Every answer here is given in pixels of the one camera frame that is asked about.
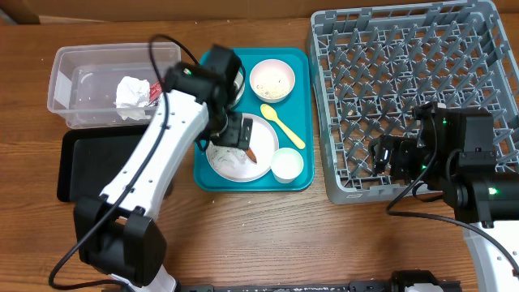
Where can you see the white bowl with food scraps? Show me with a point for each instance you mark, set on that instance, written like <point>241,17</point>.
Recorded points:
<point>239,85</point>

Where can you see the red foil wrapper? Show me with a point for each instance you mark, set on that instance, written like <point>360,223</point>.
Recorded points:
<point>154,93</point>

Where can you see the clear plastic bin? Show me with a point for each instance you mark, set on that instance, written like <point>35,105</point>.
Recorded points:
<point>84,80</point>

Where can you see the black tray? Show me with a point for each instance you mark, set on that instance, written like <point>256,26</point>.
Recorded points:
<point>91,158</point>

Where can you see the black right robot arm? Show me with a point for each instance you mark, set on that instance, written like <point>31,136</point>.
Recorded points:
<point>453,154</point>

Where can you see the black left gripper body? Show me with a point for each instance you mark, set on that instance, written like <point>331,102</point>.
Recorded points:
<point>232,132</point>

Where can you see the brown sausage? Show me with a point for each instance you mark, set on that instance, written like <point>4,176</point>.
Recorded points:
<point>251,155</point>

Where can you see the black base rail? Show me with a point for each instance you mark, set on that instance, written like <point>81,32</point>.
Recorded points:
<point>416,280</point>

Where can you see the white plastic cup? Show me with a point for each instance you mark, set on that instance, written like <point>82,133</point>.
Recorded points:
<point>286,165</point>

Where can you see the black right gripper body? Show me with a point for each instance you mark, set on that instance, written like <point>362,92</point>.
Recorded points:
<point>408,163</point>

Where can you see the white napkin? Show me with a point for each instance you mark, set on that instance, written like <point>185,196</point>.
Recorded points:
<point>132,95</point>

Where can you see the yellow plastic spoon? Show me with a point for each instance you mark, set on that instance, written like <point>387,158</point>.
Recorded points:
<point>270,114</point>

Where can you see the teal plastic tray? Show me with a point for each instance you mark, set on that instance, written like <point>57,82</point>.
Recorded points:
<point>294,112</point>

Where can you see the grey dishwasher rack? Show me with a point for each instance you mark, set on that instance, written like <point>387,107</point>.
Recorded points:
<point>371,66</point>

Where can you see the pink empty bowl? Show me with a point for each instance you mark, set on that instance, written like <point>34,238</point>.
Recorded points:
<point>272,80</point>

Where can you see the white round plate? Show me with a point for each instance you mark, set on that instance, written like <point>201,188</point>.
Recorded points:
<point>235,165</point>

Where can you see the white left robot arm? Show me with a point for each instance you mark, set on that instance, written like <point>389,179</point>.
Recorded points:
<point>116,230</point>

